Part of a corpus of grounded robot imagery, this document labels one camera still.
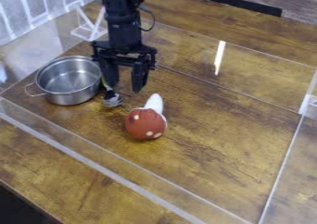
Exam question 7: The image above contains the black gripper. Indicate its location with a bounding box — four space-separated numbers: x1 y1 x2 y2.
90 41 157 93

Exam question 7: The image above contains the green handled metal spoon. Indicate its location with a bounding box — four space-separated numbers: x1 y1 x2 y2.
101 79 122 107

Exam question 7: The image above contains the red plush mushroom toy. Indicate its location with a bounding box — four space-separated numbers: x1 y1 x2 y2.
125 93 167 140

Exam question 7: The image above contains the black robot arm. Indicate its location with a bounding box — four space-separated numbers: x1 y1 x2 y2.
92 0 157 93

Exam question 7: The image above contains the small steel pot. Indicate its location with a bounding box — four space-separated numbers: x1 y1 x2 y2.
25 56 101 106

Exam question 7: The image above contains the black strip on table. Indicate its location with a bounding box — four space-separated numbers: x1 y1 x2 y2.
205 0 282 17

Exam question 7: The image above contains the clear acrylic triangle bracket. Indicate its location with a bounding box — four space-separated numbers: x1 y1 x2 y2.
70 7 108 42

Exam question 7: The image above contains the black cable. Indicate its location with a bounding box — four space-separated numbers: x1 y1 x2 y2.
133 5 157 32

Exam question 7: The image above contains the clear acrylic enclosure panel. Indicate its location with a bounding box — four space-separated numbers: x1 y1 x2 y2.
0 97 249 224

